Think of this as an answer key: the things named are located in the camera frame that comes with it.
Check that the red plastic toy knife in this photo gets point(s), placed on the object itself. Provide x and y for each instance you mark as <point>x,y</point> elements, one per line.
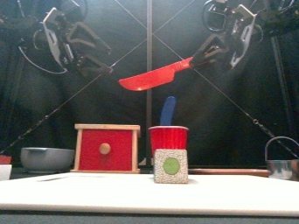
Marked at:
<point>151,78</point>

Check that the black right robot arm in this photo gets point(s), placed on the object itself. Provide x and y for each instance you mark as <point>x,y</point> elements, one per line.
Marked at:
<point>280,17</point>

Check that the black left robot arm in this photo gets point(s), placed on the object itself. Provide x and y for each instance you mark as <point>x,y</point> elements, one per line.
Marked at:
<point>23,17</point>

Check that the toy sushi roll green centre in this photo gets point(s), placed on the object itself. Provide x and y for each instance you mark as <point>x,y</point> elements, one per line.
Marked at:
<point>171,166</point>

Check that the blue plastic utensil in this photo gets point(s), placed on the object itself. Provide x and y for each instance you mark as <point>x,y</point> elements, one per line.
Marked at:
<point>167,112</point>

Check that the red plastic cup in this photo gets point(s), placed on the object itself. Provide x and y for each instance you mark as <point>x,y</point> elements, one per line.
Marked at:
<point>168,138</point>

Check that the red wooden drawer box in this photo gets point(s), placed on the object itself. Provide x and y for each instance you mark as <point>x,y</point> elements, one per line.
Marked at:
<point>105,154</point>

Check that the grey bowl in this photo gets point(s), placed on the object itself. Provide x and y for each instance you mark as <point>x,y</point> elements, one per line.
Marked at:
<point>45,159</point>

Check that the red and white container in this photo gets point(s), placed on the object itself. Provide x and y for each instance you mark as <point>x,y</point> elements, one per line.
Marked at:
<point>4,167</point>

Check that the small metal bucket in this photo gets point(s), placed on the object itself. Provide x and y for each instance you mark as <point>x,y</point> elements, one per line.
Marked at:
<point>283,168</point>

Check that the white cutting board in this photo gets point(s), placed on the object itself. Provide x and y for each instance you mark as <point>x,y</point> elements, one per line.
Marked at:
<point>147,194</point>

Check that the grey vertical frame pole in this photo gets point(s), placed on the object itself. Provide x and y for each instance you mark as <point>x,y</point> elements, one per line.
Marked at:
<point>148,110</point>

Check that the black vertical frame post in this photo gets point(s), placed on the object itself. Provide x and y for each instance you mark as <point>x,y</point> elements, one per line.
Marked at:
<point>285,87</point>

